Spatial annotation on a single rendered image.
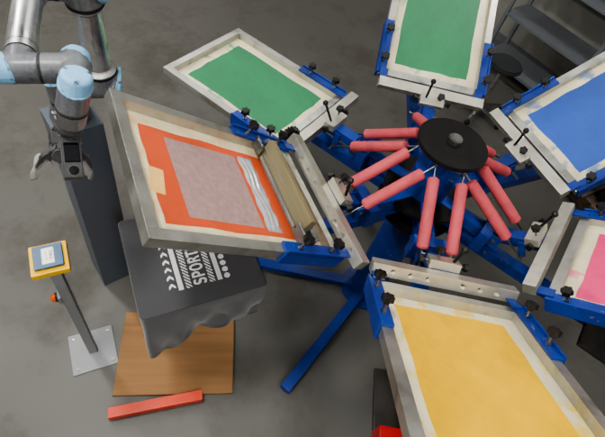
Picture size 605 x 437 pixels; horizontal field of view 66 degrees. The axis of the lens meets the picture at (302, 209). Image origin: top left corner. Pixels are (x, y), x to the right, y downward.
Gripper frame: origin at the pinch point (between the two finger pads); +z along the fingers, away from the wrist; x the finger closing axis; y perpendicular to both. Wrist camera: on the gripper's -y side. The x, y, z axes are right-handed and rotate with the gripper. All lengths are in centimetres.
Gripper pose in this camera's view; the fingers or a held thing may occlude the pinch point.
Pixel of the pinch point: (62, 182)
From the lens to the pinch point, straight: 146.3
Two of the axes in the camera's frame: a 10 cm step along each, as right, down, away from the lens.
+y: -3.8, -7.8, 5.0
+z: -4.4, 6.3, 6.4
